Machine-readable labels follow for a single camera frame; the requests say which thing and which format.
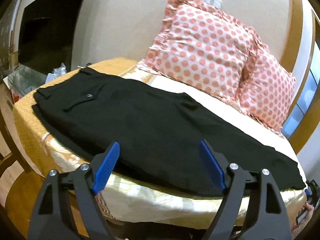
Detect glass side table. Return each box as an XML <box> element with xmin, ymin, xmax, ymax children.
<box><xmin>3</xmin><ymin>64</ymin><xmax>47</xmax><ymax>102</ymax></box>

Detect wooden window frame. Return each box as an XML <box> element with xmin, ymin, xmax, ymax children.
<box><xmin>280</xmin><ymin>0</ymin><xmax>319</xmax><ymax>153</ymax></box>

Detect black television screen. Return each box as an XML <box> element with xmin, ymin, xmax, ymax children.
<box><xmin>18</xmin><ymin>0</ymin><xmax>83</xmax><ymax>75</ymax></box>

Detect polka dot pillow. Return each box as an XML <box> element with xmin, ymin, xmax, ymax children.
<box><xmin>238</xmin><ymin>37</ymin><xmax>296</xmax><ymax>136</ymax></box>
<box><xmin>137</xmin><ymin>0</ymin><xmax>259</xmax><ymax>104</ymax></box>

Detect crumpled plastic bag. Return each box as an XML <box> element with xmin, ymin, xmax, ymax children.
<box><xmin>46</xmin><ymin>63</ymin><xmax>67</xmax><ymax>83</ymax></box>

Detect left polka dot pillow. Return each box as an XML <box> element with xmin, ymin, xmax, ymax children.
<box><xmin>137</xmin><ymin>0</ymin><xmax>259</xmax><ymax>104</ymax></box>

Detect right polka dot pillow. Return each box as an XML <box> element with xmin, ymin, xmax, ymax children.
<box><xmin>238</xmin><ymin>37</ymin><xmax>296</xmax><ymax>136</ymax></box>

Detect person right hand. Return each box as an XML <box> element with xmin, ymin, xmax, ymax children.
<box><xmin>301</xmin><ymin>202</ymin><xmax>314</xmax><ymax>219</ymax></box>

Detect yellow patterned bed sheet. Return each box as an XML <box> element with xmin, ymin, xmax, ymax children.
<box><xmin>13</xmin><ymin>57</ymin><xmax>297</xmax><ymax>229</ymax></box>

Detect black pants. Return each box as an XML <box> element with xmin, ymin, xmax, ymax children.
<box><xmin>33</xmin><ymin>68</ymin><xmax>305</xmax><ymax>197</ymax></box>

